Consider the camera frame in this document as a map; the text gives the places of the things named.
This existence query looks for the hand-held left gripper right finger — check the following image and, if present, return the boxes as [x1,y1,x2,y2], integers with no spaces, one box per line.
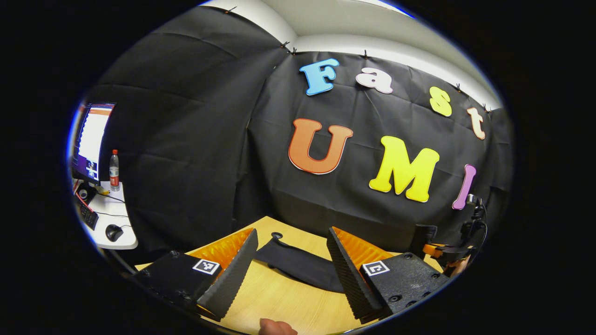
[326,227,451,325]

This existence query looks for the dark jeans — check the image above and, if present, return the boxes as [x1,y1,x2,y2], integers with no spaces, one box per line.
[254,237,345,294]

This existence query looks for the clear plastic water bottle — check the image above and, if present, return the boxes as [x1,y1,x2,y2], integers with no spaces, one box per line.
[109,149,121,192]

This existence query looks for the computer monitor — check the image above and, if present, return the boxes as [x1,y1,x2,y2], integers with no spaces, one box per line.
[70,102,117,185]

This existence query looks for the black backdrop cloth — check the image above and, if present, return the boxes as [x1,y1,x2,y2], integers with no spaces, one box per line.
[81,5,513,255]

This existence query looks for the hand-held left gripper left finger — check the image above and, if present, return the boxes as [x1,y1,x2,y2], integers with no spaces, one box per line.
[133,228,259,322]

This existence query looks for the black keyboard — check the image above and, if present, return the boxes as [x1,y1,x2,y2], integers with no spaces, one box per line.
[76,198,99,231]

